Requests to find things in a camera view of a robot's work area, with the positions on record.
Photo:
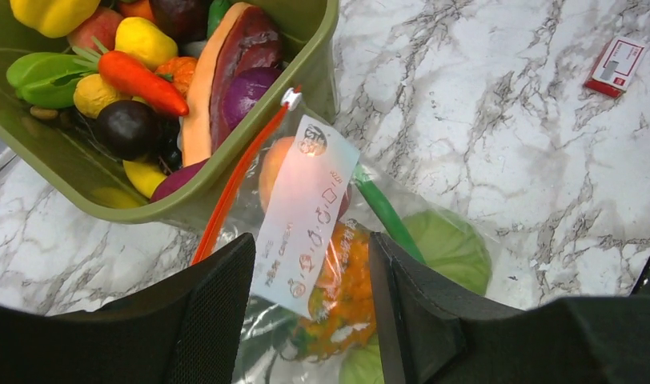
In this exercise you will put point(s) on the clear zip bag orange zipper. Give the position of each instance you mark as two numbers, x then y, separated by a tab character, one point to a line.
312	201

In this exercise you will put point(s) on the yellow bell pepper toy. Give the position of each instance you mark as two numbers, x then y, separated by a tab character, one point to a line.
53	18

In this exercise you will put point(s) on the yellow lemon toy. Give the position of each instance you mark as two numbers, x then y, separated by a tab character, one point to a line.
144	41
92	94

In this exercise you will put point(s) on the dark red plum toy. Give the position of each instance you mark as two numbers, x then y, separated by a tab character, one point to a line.
183	20

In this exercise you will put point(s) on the orange pumpkin slice toy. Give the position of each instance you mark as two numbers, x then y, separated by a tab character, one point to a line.
245	38

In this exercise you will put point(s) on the peach toy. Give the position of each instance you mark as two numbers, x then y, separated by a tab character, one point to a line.
272	163

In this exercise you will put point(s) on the green cabbage toy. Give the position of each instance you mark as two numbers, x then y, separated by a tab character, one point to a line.
452	247
363	365

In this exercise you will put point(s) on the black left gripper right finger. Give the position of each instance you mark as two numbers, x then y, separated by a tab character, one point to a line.
432	330

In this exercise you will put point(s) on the small red white card box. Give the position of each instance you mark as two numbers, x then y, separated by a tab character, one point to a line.
616	66

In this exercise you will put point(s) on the orange carrot toy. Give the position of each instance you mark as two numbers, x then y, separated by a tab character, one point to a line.
129	76

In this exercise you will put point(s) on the green pepper toy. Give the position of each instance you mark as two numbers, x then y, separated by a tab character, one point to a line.
46	79

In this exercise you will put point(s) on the white zipper slider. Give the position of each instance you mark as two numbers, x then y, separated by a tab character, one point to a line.
291	98

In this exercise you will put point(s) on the orange spiky pineapple toy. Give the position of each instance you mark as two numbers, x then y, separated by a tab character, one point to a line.
341	303

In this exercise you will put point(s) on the green plastic bin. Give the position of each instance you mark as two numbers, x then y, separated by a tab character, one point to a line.
98	185

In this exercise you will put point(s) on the magenta sweet potato toy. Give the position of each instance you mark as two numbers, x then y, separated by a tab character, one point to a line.
176	180

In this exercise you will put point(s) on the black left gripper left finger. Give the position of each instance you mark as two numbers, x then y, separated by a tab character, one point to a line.
183	329

